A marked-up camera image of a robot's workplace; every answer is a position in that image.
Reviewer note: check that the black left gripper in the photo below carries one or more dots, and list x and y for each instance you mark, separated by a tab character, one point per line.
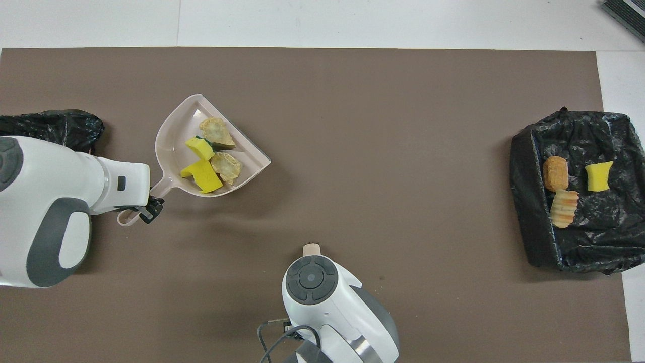
131	207

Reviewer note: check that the yellow sponge piece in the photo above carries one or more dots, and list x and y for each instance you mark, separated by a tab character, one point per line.
200	147
598	176
204	177

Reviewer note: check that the beige plastic dustpan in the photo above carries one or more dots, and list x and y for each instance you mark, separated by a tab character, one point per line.
174	146

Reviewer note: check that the orange striped croissant piece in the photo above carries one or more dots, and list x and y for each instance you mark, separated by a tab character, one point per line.
227	167

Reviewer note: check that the beige bread chunk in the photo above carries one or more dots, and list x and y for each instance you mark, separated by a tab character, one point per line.
216	132
564	207

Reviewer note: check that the beige hand brush black bristles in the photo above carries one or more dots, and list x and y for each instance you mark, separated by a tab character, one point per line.
312	249

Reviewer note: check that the brown textured cylinder piece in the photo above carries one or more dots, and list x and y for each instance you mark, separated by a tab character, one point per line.
555	173

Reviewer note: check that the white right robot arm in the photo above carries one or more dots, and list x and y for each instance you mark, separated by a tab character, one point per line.
332	312

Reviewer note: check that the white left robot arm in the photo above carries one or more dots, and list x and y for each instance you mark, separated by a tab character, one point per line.
50	201

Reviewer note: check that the black bag lined bin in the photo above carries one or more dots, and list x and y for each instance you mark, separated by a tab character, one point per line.
604	237
60	128

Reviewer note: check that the brown table mat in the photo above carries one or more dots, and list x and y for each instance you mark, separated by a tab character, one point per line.
352	151

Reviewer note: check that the dark ribbed grille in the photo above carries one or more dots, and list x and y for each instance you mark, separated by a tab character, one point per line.
627	12

